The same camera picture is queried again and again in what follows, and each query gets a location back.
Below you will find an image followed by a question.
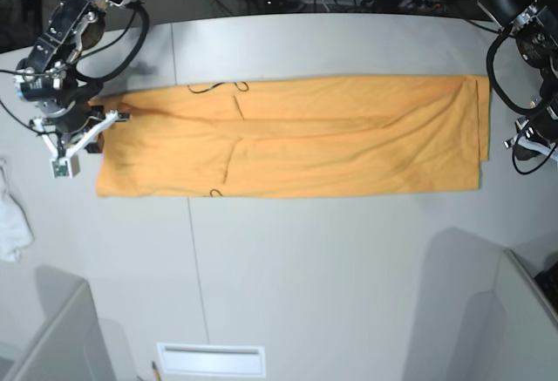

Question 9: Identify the black gripper with bracket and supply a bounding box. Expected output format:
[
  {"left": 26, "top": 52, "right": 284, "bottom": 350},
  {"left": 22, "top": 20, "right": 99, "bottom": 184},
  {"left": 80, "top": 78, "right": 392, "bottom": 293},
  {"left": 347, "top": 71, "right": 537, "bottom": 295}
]
[{"left": 13, "top": 0, "right": 132, "bottom": 159}]

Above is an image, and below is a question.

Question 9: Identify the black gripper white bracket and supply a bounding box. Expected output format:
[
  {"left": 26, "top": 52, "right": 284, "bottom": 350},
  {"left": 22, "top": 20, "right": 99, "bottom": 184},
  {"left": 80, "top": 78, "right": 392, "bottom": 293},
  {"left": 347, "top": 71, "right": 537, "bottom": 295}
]
[{"left": 504, "top": 95, "right": 557, "bottom": 161}]

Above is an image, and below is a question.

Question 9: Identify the orange T-shirt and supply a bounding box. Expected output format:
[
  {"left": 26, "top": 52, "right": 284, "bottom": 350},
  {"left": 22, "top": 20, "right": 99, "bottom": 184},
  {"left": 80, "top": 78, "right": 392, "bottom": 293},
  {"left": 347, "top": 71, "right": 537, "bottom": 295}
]
[{"left": 97, "top": 75, "right": 490, "bottom": 198}]

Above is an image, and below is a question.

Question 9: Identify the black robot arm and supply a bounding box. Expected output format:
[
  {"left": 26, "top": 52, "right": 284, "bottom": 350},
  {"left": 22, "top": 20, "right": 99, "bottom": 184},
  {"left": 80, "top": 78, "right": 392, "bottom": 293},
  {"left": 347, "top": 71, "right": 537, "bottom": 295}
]
[{"left": 474, "top": 0, "right": 557, "bottom": 167}]

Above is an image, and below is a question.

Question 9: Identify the black orange robot arm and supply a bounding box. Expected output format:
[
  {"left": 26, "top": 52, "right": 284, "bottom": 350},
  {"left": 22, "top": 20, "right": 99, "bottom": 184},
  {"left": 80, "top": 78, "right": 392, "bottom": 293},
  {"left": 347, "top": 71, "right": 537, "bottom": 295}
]
[{"left": 13, "top": 0, "right": 150, "bottom": 159}]

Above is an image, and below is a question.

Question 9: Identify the white crumpled cloth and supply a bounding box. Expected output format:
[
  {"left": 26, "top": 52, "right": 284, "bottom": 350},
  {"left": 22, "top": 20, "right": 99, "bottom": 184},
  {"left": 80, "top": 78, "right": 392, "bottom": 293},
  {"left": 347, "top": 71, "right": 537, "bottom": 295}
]
[{"left": 1, "top": 158, "right": 34, "bottom": 262}]

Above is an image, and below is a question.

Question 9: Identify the grey bin right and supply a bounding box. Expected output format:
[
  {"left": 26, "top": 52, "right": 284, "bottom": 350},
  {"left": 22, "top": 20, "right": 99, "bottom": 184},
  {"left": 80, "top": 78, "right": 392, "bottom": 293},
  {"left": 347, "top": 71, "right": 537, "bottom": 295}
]
[{"left": 446, "top": 249, "right": 557, "bottom": 380}]

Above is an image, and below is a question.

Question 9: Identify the grey bin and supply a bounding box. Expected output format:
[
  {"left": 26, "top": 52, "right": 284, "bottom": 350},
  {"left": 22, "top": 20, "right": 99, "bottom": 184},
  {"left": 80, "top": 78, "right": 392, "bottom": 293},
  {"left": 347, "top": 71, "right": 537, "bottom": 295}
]
[
  {"left": 446, "top": 249, "right": 557, "bottom": 380},
  {"left": 1, "top": 265, "right": 117, "bottom": 380}
]

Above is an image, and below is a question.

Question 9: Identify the grey bin left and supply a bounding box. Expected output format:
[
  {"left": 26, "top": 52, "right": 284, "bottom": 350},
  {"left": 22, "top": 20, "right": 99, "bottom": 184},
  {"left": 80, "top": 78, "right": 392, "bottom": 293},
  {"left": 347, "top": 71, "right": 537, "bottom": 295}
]
[{"left": 1, "top": 265, "right": 117, "bottom": 380}]

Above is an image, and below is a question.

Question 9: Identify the pencil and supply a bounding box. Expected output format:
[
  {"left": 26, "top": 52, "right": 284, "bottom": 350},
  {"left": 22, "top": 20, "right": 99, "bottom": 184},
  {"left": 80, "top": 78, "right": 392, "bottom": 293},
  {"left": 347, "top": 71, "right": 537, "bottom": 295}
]
[{"left": 151, "top": 361, "right": 161, "bottom": 381}]

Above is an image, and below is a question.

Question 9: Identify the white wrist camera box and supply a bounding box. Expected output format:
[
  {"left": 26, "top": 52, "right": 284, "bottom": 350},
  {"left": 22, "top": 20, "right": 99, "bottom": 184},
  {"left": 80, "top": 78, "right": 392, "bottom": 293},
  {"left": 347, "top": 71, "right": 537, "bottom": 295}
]
[{"left": 50, "top": 156, "right": 80, "bottom": 179}]

